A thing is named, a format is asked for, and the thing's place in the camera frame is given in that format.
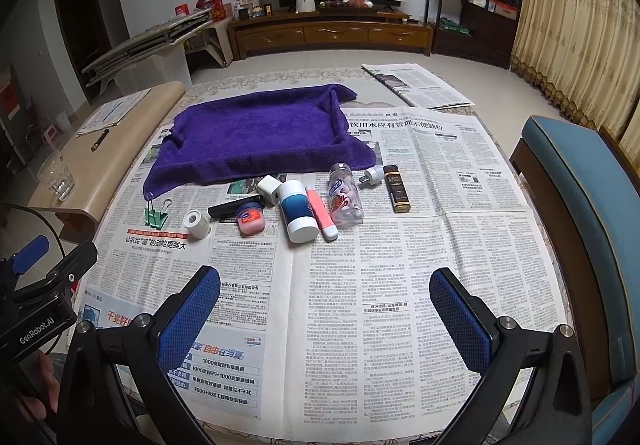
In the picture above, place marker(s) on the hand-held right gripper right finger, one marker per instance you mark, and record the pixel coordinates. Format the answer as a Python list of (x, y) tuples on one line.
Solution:
[(457, 320)]

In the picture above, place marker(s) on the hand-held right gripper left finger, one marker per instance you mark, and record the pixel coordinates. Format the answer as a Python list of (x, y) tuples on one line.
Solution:
[(192, 320)]

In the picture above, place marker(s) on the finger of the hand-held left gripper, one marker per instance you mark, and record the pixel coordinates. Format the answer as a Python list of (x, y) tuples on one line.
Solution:
[(75, 265), (30, 252)]

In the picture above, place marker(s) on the white tape roll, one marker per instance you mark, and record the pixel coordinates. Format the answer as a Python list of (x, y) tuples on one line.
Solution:
[(196, 225)]

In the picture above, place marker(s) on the green binder clip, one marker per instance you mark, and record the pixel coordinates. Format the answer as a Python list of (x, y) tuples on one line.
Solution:
[(156, 215)]

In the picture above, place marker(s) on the small pink jar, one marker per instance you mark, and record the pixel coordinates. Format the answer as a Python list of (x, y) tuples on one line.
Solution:
[(249, 222)]

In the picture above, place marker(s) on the black tube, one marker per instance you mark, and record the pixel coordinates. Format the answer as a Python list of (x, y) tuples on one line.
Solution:
[(230, 209)]

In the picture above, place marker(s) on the black and gold lighter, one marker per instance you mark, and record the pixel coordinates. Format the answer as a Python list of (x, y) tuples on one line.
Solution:
[(397, 190)]

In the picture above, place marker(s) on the white and blue balm stick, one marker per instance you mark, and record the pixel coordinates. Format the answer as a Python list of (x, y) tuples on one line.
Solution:
[(297, 212)]

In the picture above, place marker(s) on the clear bottle with pink contents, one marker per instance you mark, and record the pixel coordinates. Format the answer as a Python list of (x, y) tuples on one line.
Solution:
[(344, 197)]

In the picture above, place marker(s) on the small white USB adapter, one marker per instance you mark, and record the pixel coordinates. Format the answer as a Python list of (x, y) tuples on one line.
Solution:
[(372, 176)]

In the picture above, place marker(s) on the person's left hand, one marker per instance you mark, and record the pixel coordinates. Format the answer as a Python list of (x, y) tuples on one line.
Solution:
[(42, 387)]

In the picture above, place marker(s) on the large spread newspaper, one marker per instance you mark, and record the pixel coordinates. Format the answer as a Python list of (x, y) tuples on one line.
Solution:
[(380, 305)]

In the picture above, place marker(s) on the clear drinking glass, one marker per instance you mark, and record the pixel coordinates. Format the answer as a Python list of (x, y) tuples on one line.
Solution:
[(56, 177)]

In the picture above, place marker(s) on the beige curved coffee table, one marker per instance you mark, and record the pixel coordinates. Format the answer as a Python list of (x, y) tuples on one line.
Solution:
[(70, 160)]

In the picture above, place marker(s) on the pink plastic stool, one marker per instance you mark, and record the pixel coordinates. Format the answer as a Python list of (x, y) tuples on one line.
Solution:
[(50, 135)]

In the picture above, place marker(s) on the dark pen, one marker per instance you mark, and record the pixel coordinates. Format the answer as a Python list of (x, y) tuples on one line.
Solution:
[(99, 140)]

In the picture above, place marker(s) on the white charger adapter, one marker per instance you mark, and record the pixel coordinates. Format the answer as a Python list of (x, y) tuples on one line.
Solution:
[(270, 190)]

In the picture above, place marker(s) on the printed paper sheet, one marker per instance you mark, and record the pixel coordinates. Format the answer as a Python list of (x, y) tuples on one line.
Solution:
[(112, 112)]

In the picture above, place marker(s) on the pink lip balm tube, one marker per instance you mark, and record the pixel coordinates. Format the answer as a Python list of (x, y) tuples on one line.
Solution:
[(320, 215)]

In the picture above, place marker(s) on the blue cushioned chair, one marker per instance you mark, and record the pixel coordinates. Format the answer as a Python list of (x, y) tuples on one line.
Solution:
[(585, 205)]

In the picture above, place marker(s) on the purple towel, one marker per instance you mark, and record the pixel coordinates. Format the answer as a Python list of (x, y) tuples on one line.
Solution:
[(250, 140)]

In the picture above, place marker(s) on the white storage bin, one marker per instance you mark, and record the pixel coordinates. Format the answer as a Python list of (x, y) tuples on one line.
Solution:
[(155, 70)]

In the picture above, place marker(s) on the dark wooden door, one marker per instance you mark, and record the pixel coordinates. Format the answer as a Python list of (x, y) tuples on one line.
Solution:
[(80, 35)]

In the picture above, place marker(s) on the folded grey table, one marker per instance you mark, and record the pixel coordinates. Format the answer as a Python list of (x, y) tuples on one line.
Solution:
[(145, 42)]

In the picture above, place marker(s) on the folded newspaper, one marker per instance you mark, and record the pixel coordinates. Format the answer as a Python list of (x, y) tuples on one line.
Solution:
[(420, 85)]

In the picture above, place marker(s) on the beige curved side table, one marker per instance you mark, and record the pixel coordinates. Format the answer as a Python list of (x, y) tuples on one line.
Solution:
[(212, 42)]

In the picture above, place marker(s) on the red gift boxes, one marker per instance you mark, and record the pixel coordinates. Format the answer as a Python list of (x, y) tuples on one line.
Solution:
[(210, 9)]

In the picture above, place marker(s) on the wooden TV cabinet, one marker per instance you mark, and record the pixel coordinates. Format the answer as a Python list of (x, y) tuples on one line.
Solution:
[(330, 32)]

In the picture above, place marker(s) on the beige patterned curtain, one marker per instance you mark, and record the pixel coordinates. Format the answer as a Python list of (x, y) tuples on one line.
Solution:
[(575, 25)]

